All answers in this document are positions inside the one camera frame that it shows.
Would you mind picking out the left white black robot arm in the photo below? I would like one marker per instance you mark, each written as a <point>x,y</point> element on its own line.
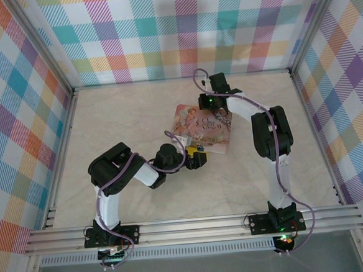
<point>107,206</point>

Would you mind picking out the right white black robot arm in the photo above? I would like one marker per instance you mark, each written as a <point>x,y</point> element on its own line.
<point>241,105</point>

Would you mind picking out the aluminium frame cross bar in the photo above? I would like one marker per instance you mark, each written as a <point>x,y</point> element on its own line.
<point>165,80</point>

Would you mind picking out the aluminium mounting rail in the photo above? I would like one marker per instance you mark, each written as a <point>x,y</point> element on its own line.
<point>191,228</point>

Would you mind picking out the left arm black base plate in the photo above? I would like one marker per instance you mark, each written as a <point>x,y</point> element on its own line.
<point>132,231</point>

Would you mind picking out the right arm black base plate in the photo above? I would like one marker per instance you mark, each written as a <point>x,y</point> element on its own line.
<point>259,224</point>

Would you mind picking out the aluminium frame side rail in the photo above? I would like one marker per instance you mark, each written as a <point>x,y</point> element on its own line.
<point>67,128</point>
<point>313,133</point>

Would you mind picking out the aluminium frame post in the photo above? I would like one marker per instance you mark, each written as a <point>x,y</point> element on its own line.
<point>314,24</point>
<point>42,46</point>

